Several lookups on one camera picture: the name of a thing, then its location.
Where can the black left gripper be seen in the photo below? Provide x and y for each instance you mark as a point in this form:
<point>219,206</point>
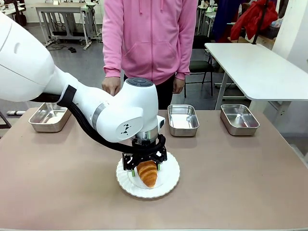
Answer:
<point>144,154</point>

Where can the golden brown croissant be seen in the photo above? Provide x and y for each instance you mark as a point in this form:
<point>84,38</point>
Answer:
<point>148,175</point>

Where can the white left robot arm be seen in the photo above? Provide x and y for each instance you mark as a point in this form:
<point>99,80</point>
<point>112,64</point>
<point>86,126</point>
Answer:
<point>120,115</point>

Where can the person's left forearm pink sleeve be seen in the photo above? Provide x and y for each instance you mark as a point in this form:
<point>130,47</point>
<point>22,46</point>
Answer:
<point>184,60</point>

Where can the person's right forearm pink sleeve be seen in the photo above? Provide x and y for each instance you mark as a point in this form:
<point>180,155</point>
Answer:
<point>111,57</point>

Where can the stainless steel rectangular container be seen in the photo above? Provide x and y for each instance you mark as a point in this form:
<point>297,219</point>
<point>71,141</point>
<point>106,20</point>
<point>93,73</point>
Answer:
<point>239,118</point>
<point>183,119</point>
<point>48,115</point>

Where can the person's right hand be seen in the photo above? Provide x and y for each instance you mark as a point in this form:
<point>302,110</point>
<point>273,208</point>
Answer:
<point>111,86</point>

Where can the person's left hand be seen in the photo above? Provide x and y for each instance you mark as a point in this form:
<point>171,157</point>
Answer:
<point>178,86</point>

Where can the white scalloped plate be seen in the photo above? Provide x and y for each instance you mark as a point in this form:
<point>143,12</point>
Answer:
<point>170,178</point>

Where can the black folding chair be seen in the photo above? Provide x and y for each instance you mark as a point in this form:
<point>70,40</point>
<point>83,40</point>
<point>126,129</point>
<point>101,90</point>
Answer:
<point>199,65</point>

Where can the pink zip hoodie torso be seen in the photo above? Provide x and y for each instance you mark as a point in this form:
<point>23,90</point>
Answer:
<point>151,36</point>

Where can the black floor power strip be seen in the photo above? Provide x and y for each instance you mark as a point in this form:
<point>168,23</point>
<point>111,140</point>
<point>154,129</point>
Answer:
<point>72,49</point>

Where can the white power strip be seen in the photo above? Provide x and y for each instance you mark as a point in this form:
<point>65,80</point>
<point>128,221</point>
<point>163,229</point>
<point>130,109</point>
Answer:
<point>15,112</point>

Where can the large white table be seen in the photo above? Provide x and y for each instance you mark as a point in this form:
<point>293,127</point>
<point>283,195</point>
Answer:
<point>252,67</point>

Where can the dark blue garment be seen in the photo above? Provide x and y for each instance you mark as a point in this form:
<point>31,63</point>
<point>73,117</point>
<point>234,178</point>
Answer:
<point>223,21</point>

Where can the grey metal workbench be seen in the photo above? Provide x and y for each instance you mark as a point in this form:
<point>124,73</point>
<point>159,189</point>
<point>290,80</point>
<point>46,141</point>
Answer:
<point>60,8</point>

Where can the red jacket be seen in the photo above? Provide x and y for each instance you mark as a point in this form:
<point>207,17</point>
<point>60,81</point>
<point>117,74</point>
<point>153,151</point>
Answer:
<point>255,19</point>

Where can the black slanted pole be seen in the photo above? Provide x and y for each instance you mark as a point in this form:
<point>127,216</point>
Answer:
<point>261,21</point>

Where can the dark storage basket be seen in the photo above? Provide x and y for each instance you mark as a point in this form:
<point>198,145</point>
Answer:
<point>273,31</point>

